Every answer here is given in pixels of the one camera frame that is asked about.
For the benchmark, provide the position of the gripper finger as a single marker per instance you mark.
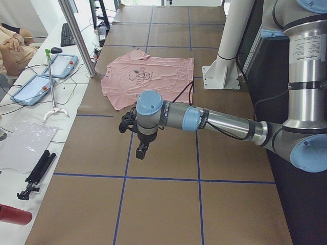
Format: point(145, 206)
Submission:
point(146, 146)
point(140, 151)

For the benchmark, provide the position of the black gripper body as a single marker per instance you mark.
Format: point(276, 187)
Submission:
point(145, 138)

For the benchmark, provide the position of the pink Snoopy t-shirt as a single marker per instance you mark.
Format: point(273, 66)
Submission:
point(129, 75)

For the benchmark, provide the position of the black folded tripod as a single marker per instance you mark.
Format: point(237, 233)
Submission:
point(37, 174)

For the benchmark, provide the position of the silver reacher grabber tool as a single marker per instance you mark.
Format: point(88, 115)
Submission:
point(54, 108)

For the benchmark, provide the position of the far blue teach pendant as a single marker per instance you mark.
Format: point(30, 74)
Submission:
point(62, 65)

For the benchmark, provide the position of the blue teach pendant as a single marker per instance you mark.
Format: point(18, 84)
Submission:
point(32, 91)
point(62, 65)

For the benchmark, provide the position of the grey power adapter box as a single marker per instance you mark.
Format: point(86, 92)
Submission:
point(102, 33)

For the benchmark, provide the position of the clear plastic bag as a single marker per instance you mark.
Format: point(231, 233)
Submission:
point(22, 149)

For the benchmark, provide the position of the near blue teach pendant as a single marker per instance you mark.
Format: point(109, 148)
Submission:
point(32, 91)

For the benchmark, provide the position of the black keyboard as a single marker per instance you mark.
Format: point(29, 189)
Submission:
point(67, 38)

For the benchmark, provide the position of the black computer mouse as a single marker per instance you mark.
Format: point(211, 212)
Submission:
point(56, 50)

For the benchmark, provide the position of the red bottle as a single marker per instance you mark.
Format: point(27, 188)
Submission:
point(15, 216)

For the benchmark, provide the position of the seated person beige shirt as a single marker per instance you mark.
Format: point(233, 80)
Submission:
point(16, 52)

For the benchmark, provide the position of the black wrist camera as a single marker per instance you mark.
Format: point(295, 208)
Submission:
point(128, 122)

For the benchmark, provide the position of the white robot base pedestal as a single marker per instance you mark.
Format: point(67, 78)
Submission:
point(223, 73)

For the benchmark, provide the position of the aluminium frame post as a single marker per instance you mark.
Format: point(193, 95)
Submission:
point(73, 25)

